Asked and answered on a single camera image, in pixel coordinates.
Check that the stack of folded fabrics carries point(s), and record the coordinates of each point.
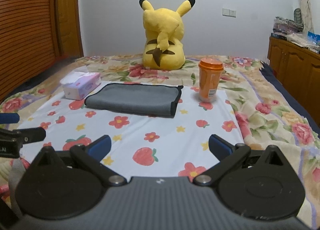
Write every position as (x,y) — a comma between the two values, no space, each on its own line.
(286,26)

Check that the purple tissue box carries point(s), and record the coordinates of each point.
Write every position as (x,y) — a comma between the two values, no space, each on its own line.
(77,85)

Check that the blue printed gift bag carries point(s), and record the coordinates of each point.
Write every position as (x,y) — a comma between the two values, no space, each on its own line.
(314,39)

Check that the wooden slatted wardrobe door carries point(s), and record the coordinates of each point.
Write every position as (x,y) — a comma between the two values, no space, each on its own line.
(28,41)

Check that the green woven hand fan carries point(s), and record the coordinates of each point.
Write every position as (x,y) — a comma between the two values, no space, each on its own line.
(298,16)

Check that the beige folded cloth pile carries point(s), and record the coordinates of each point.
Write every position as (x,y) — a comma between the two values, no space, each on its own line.
(297,39)

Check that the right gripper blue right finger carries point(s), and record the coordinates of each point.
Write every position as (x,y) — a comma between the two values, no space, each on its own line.
(230,158)

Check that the floral bed blanket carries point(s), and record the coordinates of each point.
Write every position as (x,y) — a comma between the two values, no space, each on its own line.
(262,112)

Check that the brown wooden sideboard cabinet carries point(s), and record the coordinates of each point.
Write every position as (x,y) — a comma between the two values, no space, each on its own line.
(297,69)

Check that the purple and grey microfiber towel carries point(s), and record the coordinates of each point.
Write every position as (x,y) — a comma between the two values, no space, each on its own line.
(137,99)

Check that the white strawberry print cloth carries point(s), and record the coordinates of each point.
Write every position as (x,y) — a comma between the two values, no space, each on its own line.
(141,145)

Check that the yellow Pikachu plush toy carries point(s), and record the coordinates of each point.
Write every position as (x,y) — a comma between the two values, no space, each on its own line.
(164,30)

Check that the orange lidded plastic cup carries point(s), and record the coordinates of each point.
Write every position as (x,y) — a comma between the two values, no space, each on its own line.
(210,71)

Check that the white wall switch socket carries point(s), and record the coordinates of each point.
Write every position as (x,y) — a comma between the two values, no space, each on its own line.
(228,13)

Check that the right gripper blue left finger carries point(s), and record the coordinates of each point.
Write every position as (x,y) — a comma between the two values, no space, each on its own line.
(88,158)

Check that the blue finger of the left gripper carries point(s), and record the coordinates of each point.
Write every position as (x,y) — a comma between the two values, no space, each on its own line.
(9,118)

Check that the brown wooden room door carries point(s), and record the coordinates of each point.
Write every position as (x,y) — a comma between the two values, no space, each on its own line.
(68,28)

